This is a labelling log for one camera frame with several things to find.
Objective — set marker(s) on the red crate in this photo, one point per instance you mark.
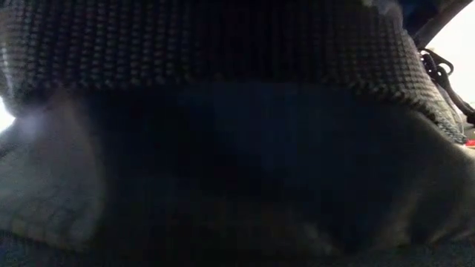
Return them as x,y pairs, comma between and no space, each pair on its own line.
470,142

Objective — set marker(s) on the dark blue backpack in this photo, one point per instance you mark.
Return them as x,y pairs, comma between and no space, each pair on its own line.
222,148

